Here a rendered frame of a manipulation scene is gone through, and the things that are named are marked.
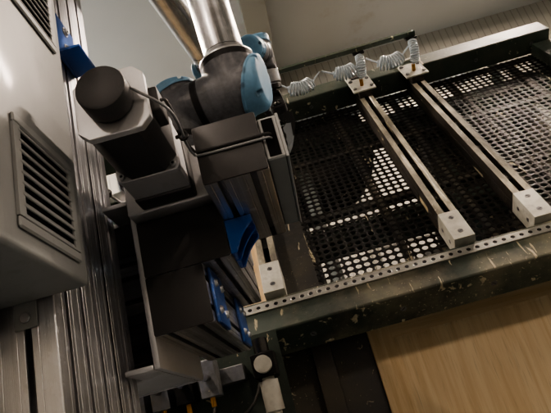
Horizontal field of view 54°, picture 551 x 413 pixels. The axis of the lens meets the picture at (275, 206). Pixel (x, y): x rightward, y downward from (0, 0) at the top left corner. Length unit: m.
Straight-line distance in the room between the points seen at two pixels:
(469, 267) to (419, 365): 0.35
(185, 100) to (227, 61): 0.11
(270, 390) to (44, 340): 0.83
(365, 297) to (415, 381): 0.34
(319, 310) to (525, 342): 0.64
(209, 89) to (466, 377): 1.13
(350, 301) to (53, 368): 0.99
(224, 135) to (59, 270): 0.28
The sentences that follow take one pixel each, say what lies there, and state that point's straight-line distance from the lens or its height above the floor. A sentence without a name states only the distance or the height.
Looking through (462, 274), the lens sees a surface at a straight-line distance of 1.55.
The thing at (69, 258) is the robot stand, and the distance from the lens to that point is 0.63.
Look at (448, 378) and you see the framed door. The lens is 1.74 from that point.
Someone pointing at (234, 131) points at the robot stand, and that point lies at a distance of 0.74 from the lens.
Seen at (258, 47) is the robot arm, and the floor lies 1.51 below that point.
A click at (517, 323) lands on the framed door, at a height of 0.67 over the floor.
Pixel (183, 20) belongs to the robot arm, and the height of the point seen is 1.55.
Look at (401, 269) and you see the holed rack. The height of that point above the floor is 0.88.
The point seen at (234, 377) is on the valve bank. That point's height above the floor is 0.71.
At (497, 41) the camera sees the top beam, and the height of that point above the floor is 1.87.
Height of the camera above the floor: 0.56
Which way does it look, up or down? 22 degrees up
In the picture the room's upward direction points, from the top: 15 degrees counter-clockwise
